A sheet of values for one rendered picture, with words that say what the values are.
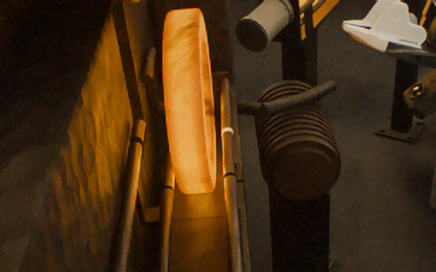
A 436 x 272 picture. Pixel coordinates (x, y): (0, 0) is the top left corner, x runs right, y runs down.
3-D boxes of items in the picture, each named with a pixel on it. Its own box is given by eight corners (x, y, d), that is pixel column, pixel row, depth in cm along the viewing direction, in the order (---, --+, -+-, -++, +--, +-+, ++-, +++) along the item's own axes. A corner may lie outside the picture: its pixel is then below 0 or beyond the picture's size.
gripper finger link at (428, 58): (383, 28, 71) (451, 42, 72) (377, 41, 72) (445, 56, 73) (392, 45, 67) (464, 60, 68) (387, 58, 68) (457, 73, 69)
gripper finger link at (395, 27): (357, -13, 68) (432, 3, 70) (339, 34, 72) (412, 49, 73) (362, -3, 66) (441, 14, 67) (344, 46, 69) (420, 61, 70)
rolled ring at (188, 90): (202, -18, 64) (171, -16, 64) (195, 60, 48) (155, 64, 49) (216, 126, 74) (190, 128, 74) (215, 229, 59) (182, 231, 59)
